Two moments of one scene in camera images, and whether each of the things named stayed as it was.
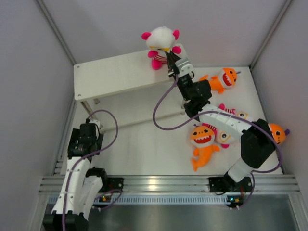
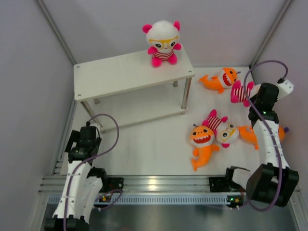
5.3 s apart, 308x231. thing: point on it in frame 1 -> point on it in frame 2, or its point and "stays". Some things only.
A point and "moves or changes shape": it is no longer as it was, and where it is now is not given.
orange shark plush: (202, 137) stays
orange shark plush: (227, 78) stays
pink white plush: (232, 111) -> (237, 94)
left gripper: (75, 134) stays
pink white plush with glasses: (160, 40) moves or changes shape
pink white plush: (223, 138) stays
